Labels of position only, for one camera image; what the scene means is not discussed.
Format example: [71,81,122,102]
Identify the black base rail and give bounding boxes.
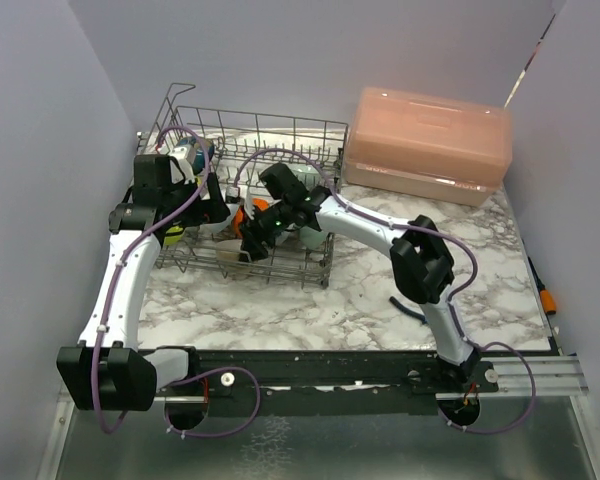
[156,350,499,417]

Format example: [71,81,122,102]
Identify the grey bowl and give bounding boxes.
[208,201,242,234]

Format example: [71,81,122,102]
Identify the beige patterned bowl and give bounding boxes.
[215,239,242,263]

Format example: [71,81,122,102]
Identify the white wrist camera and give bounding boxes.
[224,185,255,219]
[168,145,197,184]

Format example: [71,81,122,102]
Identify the white round bowl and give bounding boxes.
[231,197,269,238]

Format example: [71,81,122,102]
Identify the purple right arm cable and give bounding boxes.
[232,148,537,436]

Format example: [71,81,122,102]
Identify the dark brown bowl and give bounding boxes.
[172,136,215,175]

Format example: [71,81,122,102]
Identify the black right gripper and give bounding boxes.
[237,201,292,267]

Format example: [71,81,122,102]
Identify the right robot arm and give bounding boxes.
[239,163,480,391]

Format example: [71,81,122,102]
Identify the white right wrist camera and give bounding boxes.
[224,185,255,219]

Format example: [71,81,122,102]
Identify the celadon green bowl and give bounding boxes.
[299,226,329,251]

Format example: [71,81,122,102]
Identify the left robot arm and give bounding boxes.
[56,147,237,411]

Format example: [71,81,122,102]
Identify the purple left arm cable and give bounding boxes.
[90,125,262,440]

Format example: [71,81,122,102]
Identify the grey wire dish rack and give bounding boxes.
[138,82,349,288]

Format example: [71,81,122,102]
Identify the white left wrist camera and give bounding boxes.
[168,145,197,184]

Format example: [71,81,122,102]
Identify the orange-tipped screwdriver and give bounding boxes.
[527,257,557,316]

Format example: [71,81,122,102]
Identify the blue-handled pliers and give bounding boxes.
[389,296,427,325]

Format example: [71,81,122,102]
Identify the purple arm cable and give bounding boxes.
[90,125,262,440]
[232,148,537,436]

